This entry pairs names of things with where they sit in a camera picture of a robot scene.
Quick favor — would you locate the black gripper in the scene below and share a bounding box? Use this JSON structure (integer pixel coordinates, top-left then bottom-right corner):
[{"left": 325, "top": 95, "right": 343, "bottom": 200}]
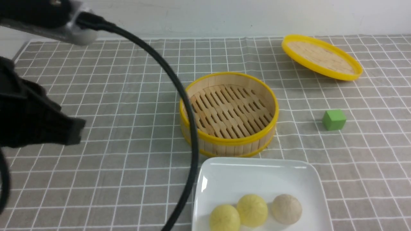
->
[{"left": 0, "top": 57, "right": 86, "bottom": 148}]

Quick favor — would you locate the yellow steamed bun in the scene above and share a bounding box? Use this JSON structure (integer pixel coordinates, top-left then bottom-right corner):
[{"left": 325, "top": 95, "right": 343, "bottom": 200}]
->
[
  {"left": 209, "top": 204, "right": 241, "bottom": 231},
  {"left": 236, "top": 194, "right": 268, "bottom": 228}
]

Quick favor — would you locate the white steamed bun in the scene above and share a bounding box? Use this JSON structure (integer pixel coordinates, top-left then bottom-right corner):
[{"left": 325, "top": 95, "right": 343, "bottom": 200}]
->
[{"left": 271, "top": 193, "right": 302, "bottom": 225}]

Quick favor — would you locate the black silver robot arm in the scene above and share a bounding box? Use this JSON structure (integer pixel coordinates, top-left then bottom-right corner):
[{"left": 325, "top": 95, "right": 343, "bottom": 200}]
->
[{"left": 0, "top": 0, "right": 97, "bottom": 148}]

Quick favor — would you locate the white square plate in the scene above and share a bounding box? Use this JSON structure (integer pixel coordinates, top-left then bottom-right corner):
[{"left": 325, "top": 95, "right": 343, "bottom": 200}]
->
[{"left": 191, "top": 157, "right": 333, "bottom": 231}]

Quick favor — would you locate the bamboo steamer basket yellow rim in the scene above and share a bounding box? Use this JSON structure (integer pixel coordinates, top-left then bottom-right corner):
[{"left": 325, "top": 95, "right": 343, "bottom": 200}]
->
[{"left": 186, "top": 72, "right": 279, "bottom": 157}]

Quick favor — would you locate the bamboo steamer lid yellow rim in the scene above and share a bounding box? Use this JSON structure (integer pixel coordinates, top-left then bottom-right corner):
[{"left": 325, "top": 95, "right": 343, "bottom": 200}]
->
[{"left": 281, "top": 35, "right": 363, "bottom": 81}]

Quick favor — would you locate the green cube block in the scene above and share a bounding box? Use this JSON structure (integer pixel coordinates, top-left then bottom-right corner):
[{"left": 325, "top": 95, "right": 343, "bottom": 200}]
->
[{"left": 322, "top": 109, "right": 346, "bottom": 131}]

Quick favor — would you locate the black cable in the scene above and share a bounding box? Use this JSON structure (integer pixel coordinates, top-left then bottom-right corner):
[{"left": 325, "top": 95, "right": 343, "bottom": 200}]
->
[{"left": 75, "top": 12, "right": 199, "bottom": 231}]

